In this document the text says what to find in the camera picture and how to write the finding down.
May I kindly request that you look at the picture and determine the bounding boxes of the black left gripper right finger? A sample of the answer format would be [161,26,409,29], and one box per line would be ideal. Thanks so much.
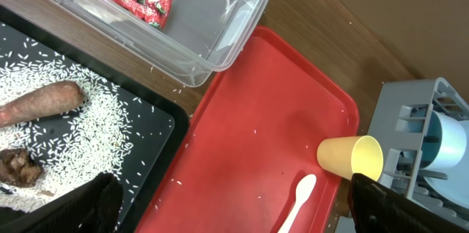
[347,173,468,233]

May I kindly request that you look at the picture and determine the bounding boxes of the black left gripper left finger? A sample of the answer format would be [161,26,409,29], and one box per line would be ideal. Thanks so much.
[1,173,123,233]

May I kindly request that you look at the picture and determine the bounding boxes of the yellow plastic cup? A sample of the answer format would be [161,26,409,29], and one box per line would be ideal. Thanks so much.
[317,136,384,181]

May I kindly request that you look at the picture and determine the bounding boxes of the white plastic spoon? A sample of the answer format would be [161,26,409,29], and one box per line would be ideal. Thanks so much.
[278,174,317,233]

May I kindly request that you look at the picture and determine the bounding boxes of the dark brown food lump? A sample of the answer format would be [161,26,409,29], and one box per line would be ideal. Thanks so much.
[1,149,43,188]

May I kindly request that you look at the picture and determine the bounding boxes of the light blue bowl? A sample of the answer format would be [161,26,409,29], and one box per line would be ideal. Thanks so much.
[395,110,468,171]

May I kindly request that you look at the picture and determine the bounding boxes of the white rice pile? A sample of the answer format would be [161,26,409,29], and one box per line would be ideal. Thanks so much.
[1,35,174,212]

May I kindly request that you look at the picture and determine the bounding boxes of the light blue plate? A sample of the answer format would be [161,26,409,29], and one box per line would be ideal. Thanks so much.
[424,147,468,209]

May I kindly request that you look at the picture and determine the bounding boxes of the grey dishwasher rack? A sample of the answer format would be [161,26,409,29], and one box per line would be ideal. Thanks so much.
[333,77,469,233]

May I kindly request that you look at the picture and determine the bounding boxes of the black waste tray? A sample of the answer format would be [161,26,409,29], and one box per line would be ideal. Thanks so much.
[1,9,188,232]

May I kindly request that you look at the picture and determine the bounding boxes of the clear plastic waste bin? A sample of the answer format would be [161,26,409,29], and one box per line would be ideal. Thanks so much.
[0,0,281,88]

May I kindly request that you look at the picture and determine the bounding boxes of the red serving tray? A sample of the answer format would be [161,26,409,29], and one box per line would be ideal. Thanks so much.
[137,26,359,232]

